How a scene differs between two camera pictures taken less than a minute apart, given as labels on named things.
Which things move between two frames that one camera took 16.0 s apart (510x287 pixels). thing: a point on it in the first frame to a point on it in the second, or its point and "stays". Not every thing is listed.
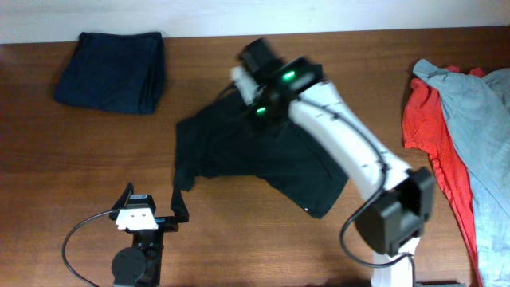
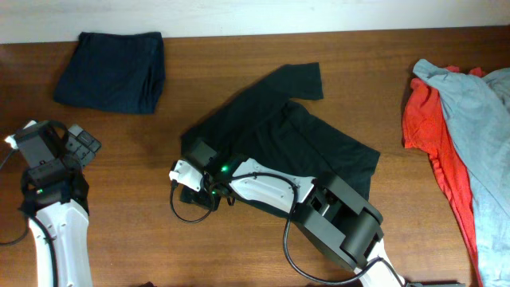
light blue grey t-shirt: [477, 110] stays
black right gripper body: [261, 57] to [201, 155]
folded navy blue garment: [119, 73] stays
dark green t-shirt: [229, 140] stays
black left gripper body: [165, 225] to [79, 154]
